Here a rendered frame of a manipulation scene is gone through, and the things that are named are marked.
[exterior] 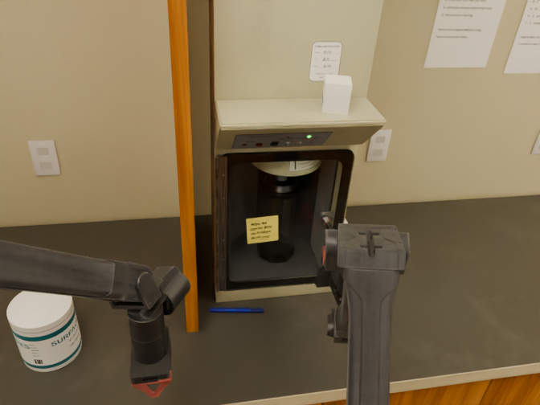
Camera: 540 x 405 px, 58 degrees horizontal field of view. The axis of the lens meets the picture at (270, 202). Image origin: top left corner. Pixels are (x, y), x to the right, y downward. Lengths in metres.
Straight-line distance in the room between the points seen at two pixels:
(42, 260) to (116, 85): 0.84
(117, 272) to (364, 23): 0.64
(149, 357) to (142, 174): 0.81
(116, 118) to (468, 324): 1.12
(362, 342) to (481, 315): 0.90
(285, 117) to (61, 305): 0.63
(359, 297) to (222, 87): 0.55
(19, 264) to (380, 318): 0.43
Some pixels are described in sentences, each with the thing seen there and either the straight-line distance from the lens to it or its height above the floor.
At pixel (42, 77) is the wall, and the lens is 1.46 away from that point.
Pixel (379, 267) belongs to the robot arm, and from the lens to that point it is 0.57.
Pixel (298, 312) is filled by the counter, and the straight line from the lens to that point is 1.30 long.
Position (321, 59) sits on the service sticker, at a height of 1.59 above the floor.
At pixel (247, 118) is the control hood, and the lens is 0.91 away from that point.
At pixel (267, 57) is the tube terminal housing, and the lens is 0.97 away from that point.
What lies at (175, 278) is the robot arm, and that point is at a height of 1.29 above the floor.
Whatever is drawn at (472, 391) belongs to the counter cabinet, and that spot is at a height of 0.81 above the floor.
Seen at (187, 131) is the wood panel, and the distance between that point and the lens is 0.91.
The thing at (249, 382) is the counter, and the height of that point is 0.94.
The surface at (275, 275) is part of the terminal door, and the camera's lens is 1.26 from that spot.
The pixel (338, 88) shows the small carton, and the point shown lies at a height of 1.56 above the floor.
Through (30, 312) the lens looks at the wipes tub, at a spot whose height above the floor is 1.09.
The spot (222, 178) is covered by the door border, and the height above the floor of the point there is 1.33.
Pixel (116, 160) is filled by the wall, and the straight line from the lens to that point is 1.54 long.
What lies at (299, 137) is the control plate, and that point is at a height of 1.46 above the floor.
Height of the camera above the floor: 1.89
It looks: 34 degrees down
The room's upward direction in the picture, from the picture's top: 4 degrees clockwise
